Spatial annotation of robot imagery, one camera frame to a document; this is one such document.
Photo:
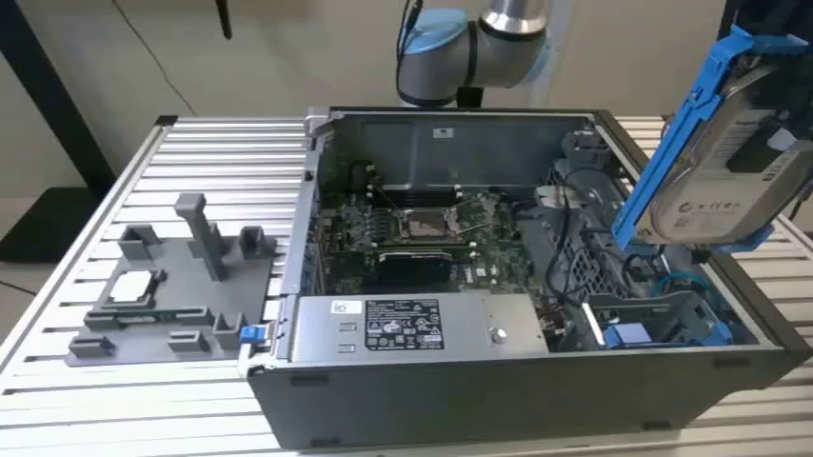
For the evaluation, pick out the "metal disk bay cage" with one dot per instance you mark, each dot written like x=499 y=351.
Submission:
x=590 y=266

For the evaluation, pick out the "blue case latch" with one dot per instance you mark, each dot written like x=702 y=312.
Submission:
x=252 y=334

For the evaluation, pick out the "silver CPU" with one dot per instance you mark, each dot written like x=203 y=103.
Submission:
x=132 y=287

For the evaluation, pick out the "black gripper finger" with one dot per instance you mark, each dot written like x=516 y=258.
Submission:
x=755 y=145

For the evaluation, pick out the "grey parts rack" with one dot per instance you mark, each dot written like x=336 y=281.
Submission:
x=191 y=285

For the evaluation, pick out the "silver power supply unit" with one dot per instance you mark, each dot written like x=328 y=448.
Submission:
x=317 y=333

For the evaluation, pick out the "black antenna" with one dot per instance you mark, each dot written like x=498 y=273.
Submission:
x=223 y=19

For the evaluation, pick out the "open dark grey PC case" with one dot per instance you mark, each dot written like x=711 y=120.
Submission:
x=444 y=404

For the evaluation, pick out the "CPU socket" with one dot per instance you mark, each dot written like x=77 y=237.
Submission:
x=424 y=224

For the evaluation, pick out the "green RAM stick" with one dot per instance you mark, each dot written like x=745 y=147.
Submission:
x=165 y=315

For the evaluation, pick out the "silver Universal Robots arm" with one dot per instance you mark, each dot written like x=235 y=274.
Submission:
x=438 y=71

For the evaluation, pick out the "green motherboard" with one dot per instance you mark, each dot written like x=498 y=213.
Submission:
x=502 y=228

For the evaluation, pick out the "black stand post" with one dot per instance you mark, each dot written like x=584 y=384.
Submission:
x=50 y=95

